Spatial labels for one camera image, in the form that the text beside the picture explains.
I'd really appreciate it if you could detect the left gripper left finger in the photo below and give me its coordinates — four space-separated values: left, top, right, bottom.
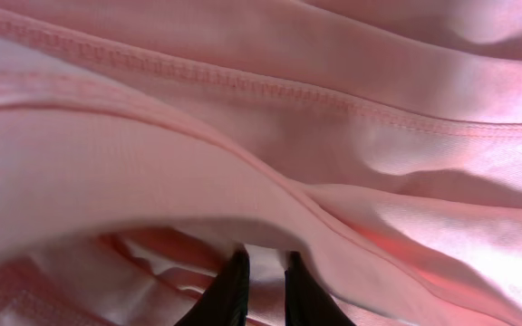
175 251 250 326

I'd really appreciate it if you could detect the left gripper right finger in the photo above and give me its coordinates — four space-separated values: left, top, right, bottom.
285 252 354 326

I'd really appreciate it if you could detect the coral pink t-shirt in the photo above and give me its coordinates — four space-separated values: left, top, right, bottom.
0 1 522 325

